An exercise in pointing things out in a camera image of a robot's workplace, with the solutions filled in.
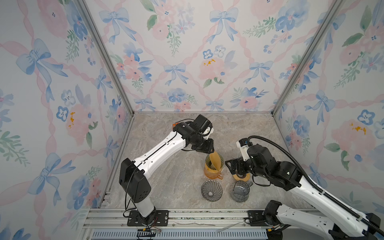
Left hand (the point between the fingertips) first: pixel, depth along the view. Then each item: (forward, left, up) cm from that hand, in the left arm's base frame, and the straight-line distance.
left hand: (213, 149), depth 75 cm
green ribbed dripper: (-4, +1, -8) cm, 9 cm away
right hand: (-6, -9, 0) cm, 10 cm away
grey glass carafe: (-13, -17, -22) cm, 31 cm away
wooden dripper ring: (-7, -21, -21) cm, 30 cm away
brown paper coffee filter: (-4, -2, -4) cm, 6 cm away
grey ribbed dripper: (-14, 0, -19) cm, 24 cm away
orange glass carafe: (-5, -1, -21) cm, 21 cm away
